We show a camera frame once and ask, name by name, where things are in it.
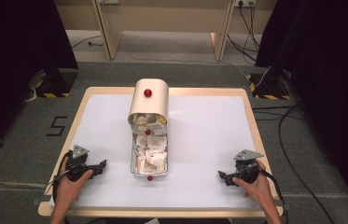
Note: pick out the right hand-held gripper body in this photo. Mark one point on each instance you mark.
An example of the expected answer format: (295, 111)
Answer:
(247, 171)

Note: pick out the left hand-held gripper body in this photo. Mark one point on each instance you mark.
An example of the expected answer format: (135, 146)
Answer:
(76, 166)

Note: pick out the person's right hand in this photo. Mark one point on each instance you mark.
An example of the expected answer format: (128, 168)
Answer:
(260, 191)

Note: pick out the person's left hand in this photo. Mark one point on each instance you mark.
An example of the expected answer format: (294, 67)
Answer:
(67, 191)

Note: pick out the white table mat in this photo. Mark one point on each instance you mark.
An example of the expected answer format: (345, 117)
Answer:
(209, 140)

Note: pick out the pile of flat paper scraps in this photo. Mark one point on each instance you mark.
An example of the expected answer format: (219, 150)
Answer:
(150, 154)

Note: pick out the long clear drawer red knob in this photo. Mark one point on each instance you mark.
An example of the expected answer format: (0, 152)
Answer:
(150, 178)

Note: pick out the short clear drawer red knob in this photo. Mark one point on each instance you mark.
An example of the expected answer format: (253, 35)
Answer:
(147, 132)

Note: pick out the pile of crumpled paper scraps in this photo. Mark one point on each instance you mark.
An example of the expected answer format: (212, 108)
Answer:
(145, 119)

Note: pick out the cream drawer cabinet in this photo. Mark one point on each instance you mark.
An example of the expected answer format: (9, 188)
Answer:
(150, 102)

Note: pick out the black stand base striped tape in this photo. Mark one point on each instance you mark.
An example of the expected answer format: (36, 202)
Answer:
(55, 84)
(268, 87)

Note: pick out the black curtain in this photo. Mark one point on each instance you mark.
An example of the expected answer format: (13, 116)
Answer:
(327, 62)
(13, 62)

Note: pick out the white power strip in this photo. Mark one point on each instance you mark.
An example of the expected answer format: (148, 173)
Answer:
(108, 1)

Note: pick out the white wall socket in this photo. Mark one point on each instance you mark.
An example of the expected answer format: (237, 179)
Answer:
(245, 2)

